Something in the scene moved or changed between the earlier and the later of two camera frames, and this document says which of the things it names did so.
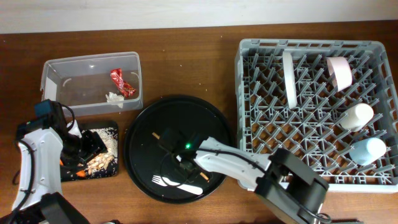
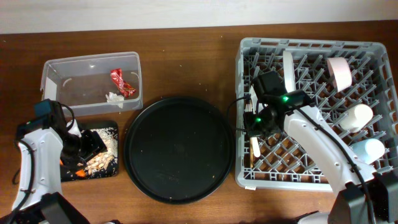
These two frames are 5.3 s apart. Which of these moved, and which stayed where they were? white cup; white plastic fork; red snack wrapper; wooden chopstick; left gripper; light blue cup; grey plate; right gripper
Moved: right gripper; wooden chopstick; white plastic fork
Stayed: red snack wrapper; light blue cup; grey plate; white cup; left gripper
